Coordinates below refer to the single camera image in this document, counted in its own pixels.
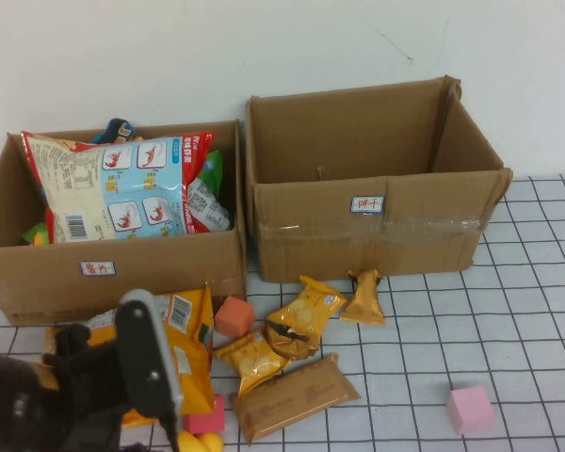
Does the white red QR snack bag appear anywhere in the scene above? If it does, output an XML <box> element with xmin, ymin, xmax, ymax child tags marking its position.
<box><xmin>186</xmin><ymin>177</ymin><xmax>232</xmax><ymax>233</ymax></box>

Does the orange foam cube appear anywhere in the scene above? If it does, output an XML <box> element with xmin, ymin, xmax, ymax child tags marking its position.
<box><xmin>214</xmin><ymin>295</ymin><xmax>256</xmax><ymax>341</ymax></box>

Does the large orange chips bag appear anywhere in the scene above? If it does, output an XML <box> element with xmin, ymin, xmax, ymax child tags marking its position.
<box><xmin>41</xmin><ymin>284</ymin><xmax>218</xmax><ymax>429</ymax></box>

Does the small yellow biscuit packet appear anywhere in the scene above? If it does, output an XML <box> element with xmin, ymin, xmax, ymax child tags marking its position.
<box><xmin>212</xmin><ymin>329</ymin><xmax>293</xmax><ymax>399</ymax></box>
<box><xmin>267</xmin><ymin>275</ymin><xmax>348</xmax><ymax>345</ymax></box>

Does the small gold wrapped snack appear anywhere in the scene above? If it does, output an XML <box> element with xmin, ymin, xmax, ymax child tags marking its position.
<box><xmin>339</xmin><ymin>267</ymin><xmax>387</xmax><ymax>328</ymax></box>

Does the red foam cube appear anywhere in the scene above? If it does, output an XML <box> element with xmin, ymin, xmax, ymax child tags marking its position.
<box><xmin>183</xmin><ymin>394</ymin><xmax>226</xmax><ymax>435</ymax></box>

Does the red blue shrimp chips bag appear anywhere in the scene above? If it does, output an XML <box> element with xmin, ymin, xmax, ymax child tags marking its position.
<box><xmin>21</xmin><ymin>130</ymin><xmax>217</xmax><ymax>245</ymax></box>

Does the white grid tablecloth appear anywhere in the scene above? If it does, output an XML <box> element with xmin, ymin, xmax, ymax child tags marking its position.
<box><xmin>0</xmin><ymin>173</ymin><xmax>565</xmax><ymax>452</ymax></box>

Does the cardboard box with taped seam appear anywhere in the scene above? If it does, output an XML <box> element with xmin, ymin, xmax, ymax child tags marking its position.
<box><xmin>244</xmin><ymin>73</ymin><xmax>514</xmax><ymax>284</ymax></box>

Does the yellow rubber toy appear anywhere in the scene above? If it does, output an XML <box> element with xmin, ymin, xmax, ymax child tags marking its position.
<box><xmin>176</xmin><ymin>428</ymin><xmax>225</xmax><ymax>452</ymax></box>

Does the cardboard box with chips label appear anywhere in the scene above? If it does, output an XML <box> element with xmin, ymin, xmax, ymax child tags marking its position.
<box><xmin>0</xmin><ymin>119</ymin><xmax>249</xmax><ymax>327</ymax></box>

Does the dark blue snack bag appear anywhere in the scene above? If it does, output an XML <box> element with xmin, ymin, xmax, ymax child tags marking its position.
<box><xmin>92</xmin><ymin>117</ymin><xmax>140</xmax><ymax>145</ymax></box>

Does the dark gold brown snack packet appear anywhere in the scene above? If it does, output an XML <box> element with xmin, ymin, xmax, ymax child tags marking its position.
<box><xmin>262</xmin><ymin>315</ymin><xmax>322</xmax><ymax>362</ymax></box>

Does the white label on chips box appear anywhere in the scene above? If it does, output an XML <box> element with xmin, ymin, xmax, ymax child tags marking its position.
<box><xmin>78</xmin><ymin>260</ymin><xmax>118</xmax><ymax>278</ymax></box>

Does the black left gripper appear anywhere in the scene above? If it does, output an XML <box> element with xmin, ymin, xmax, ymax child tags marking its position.
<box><xmin>41</xmin><ymin>300</ymin><xmax>170</xmax><ymax>452</ymax></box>

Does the white label on taped box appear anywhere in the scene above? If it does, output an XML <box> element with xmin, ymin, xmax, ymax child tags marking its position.
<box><xmin>349</xmin><ymin>194</ymin><xmax>387</xmax><ymax>217</ymax></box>

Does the light pink foam cube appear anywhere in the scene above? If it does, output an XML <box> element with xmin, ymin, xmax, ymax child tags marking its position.
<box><xmin>445</xmin><ymin>385</ymin><xmax>496</xmax><ymax>437</ymax></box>

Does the long brown biscuit package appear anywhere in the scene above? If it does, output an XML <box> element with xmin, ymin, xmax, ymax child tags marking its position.
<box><xmin>229</xmin><ymin>352</ymin><xmax>363</xmax><ymax>446</ymax></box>

